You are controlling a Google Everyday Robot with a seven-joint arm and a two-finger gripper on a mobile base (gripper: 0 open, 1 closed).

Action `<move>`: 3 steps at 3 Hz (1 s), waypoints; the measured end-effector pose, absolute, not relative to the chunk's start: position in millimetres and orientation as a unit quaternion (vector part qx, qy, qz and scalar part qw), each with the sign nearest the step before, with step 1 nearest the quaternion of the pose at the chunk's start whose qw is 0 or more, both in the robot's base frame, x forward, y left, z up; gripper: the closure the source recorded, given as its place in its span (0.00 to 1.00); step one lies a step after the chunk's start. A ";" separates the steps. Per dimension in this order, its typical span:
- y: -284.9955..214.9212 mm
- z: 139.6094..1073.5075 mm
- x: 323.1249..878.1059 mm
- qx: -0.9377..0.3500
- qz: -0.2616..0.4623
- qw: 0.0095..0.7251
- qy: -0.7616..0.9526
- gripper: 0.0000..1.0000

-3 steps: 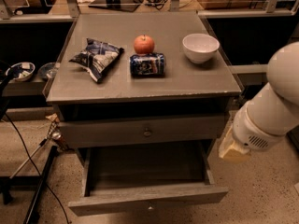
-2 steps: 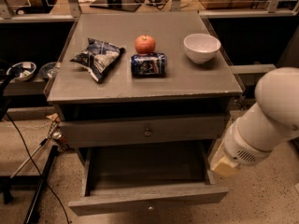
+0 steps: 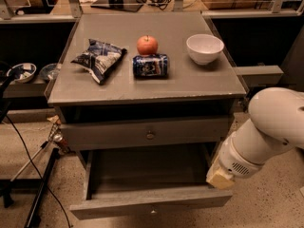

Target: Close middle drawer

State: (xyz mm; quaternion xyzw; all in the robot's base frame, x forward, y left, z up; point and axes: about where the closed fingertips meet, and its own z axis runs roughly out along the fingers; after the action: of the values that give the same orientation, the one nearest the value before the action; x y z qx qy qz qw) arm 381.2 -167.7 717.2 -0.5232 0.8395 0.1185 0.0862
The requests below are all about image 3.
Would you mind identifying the grey drawer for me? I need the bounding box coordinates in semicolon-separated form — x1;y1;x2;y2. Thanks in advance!
70;143;232;219
61;116;233;151

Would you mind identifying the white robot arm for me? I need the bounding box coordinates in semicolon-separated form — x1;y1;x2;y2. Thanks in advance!
206;87;304;189

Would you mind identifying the grey top drawer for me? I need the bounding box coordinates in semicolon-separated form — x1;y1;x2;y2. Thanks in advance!
61;116;233;151

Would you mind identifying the grey wooden drawer cabinet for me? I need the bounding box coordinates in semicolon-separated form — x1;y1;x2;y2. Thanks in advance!
44;10;249;163

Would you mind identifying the blue soda can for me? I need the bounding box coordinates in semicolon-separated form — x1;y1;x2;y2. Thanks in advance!
132;54;169;77

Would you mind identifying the white bowl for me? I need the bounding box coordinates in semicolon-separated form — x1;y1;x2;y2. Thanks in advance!
186;34;224;65

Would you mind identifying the red apple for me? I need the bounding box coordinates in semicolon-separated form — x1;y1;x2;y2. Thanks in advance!
137;35;158;55

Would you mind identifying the blue chip bag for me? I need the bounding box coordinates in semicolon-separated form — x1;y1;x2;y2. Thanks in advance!
72;39;127;85

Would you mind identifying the black floor stand bar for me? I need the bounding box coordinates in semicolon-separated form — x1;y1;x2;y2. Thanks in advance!
24;148;59;228

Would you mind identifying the small grey bowl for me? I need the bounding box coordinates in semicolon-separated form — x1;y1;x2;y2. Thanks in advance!
39;63;61;82

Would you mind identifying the black monitor stand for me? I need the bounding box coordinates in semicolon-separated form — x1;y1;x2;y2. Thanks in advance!
90;0;143;12

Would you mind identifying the bowl with blue contents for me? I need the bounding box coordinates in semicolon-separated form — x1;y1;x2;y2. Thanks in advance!
7;63;37;84

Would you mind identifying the black floor cable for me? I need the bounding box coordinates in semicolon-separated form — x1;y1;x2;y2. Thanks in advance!
4;114;72;228

